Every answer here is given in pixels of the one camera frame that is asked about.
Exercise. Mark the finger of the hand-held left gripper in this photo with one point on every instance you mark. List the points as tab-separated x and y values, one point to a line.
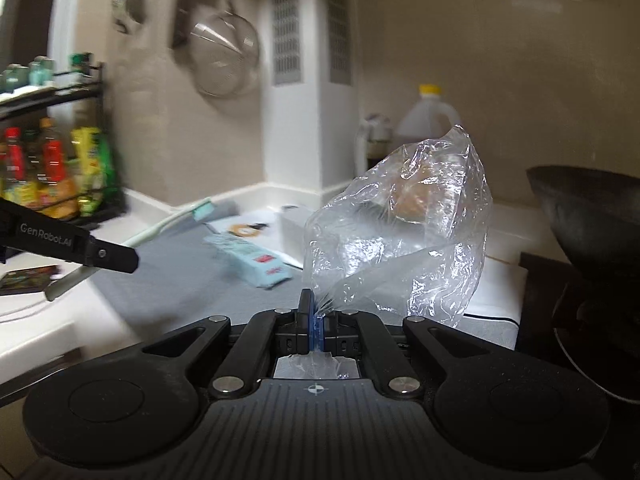
112	255

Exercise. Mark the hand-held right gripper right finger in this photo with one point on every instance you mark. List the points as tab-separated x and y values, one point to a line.
332	332

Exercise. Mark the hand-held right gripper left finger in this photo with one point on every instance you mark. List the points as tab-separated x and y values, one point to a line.
306	332

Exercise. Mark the clear plastic bag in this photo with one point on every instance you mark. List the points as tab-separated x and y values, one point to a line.
400	240

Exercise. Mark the grey mat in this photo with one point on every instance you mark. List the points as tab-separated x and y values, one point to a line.
175	290

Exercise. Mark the yellow cooking oil bottle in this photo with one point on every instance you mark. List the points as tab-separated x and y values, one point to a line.
52	160

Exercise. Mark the yellow green snack bag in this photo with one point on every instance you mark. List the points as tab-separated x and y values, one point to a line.
92	170

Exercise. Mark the light blue box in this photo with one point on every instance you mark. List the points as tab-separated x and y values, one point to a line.
250	262

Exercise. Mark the white box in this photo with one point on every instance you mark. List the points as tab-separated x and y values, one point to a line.
292	232

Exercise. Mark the white printed booklet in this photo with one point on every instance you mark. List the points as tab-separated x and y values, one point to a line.
245	230

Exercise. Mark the teal jar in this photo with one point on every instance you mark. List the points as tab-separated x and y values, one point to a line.
41	72

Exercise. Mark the green jar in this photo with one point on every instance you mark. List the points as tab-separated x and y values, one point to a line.
81	64

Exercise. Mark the dark oil dispenser bottle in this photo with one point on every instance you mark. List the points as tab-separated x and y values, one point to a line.
375	130

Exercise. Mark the amber cooking wine jug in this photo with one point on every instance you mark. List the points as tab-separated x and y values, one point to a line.
425	120

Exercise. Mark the grey vent grille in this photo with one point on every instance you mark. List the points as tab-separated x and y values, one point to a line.
289	20
339	20

